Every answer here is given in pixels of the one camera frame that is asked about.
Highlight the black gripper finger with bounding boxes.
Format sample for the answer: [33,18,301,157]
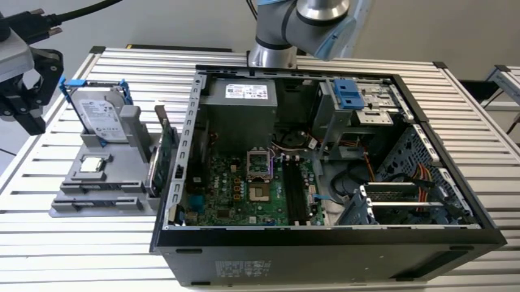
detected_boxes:
[0,91,33,121]
[18,48,65,137]

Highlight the RAM slot with white clip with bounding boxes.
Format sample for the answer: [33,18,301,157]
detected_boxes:
[297,156,315,226]
[288,156,304,226]

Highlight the hard disk in blue carrier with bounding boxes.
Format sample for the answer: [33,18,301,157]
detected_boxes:
[59,77,131,144]

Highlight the silver CPU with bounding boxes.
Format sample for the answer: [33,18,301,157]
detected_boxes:
[79,156,109,174]

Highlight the grey parts rack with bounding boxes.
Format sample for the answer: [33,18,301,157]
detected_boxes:
[49,105,180,218]

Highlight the green graphics card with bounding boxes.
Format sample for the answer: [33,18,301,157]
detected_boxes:
[146,105,181,198]

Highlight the grey power supply unit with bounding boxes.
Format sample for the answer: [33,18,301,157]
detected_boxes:
[201,77,280,153]

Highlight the metal socket cover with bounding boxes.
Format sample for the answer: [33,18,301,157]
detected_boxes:
[246,147,273,181]

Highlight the green motherboard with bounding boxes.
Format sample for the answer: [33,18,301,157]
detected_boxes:
[185,150,327,228]

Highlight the CPU socket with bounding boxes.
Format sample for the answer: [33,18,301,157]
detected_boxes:
[248,181,273,203]

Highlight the blue plastic drive latch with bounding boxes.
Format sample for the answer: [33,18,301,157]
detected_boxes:
[333,78,365,110]

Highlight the metal drive cage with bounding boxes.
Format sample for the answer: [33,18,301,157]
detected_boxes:
[316,77,412,159]

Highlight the black open PC case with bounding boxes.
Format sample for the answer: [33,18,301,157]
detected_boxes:
[149,63,508,287]

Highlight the metal disk bay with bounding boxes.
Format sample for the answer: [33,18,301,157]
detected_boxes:
[337,179,476,228]

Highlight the slatted metal side table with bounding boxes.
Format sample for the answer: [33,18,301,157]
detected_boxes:
[482,64,520,134]

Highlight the black camera cable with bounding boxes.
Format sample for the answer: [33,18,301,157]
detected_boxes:
[7,0,123,41]

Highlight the yellow white power wire bundle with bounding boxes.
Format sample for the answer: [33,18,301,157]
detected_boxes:
[271,140,315,153]

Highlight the thick black cable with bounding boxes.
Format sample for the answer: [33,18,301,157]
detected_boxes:
[331,168,359,205]

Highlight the orange red power wires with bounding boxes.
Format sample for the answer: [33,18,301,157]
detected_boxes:
[340,138,376,185]

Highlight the orange yellow flat wire bundle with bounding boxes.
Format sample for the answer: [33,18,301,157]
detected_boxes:
[414,164,435,214]

